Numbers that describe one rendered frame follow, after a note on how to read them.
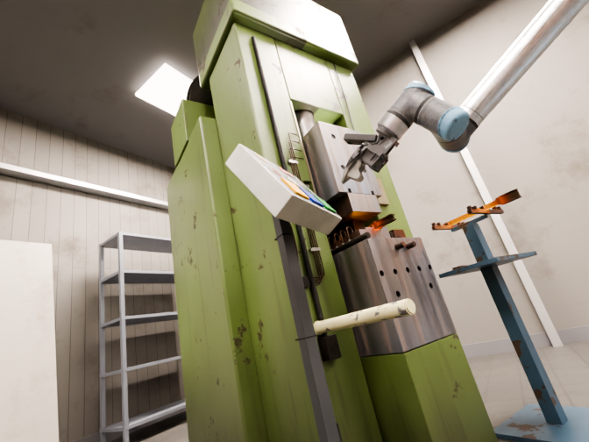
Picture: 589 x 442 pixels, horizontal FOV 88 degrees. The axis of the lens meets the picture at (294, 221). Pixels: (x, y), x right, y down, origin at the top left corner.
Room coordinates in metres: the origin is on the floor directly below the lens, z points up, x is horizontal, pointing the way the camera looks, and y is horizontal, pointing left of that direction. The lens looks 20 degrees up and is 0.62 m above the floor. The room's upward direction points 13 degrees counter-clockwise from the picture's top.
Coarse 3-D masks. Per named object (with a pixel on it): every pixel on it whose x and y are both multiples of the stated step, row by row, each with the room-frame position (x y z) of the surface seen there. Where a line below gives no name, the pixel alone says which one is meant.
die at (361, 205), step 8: (344, 200) 1.33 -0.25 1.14; (352, 200) 1.31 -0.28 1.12; (360, 200) 1.35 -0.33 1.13; (368, 200) 1.38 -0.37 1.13; (376, 200) 1.42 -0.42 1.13; (336, 208) 1.38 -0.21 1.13; (344, 208) 1.34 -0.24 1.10; (352, 208) 1.30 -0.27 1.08; (360, 208) 1.34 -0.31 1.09; (368, 208) 1.37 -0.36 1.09; (376, 208) 1.41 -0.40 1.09; (344, 216) 1.35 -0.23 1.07; (352, 216) 1.37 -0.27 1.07; (360, 216) 1.40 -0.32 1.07; (368, 216) 1.43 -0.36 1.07; (344, 224) 1.47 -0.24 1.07
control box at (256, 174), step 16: (240, 144) 0.80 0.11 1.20; (240, 160) 0.80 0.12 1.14; (256, 160) 0.78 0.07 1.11; (240, 176) 0.81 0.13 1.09; (256, 176) 0.78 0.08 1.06; (272, 176) 0.76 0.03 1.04; (288, 176) 0.95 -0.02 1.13; (256, 192) 0.79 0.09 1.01; (272, 192) 0.76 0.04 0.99; (288, 192) 0.74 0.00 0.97; (272, 208) 0.77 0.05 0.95; (288, 208) 0.77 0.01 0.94; (304, 208) 0.82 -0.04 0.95; (320, 208) 0.88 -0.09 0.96; (304, 224) 0.89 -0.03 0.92; (320, 224) 0.96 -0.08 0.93; (336, 224) 1.03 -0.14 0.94
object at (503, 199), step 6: (510, 192) 1.41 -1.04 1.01; (516, 192) 1.39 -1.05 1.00; (498, 198) 1.45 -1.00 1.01; (504, 198) 1.44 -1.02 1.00; (510, 198) 1.42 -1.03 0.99; (516, 198) 1.41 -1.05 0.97; (486, 204) 1.50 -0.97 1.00; (492, 204) 1.49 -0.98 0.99; (498, 204) 1.48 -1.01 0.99; (462, 216) 1.62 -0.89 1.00; (468, 216) 1.59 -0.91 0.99; (450, 222) 1.68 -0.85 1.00; (456, 222) 1.65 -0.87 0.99
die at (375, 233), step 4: (364, 228) 1.34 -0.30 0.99; (368, 228) 1.34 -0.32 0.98; (372, 228) 1.36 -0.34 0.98; (384, 228) 1.41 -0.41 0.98; (352, 232) 1.33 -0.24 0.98; (356, 232) 1.32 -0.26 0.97; (360, 232) 1.31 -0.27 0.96; (364, 232) 1.32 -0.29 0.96; (372, 232) 1.35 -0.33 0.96; (376, 232) 1.37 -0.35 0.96; (380, 232) 1.39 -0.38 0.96; (384, 232) 1.40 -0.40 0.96; (388, 232) 1.42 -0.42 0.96; (352, 236) 1.34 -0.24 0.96; (356, 236) 1.32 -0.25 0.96; (372, 236) 1.35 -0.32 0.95; (376, 236) 1.36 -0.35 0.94; (380, 236) 1.38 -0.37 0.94; (384, 236) 1.40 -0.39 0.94; (388, 236) 1.42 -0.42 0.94; (340, 240) 1.40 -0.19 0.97; (344, 240) 1.38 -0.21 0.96; (348, 240) 1.37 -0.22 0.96; (332, 244) 1.45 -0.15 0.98; (340, 244) 1.41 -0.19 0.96; (332, 248) 1.46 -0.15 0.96
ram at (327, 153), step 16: (320, 128) 1.27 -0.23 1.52; (336, 128) 1.34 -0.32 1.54; (304, 144) 1.38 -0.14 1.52; (320, 144) 1.30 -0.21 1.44; (336, 144) 1.32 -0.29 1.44; (320, 160) 1.32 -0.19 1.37; (336, 160) 1.30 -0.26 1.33; (320, 176) 1.34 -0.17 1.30; (336, 176) 1.28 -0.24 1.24; (368, 176) 1.42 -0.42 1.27; (320, 192) 1.37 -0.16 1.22; (336, 192) 1.29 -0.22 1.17; (352, 192) 1.33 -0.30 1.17; (368, 192) 1.39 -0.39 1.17
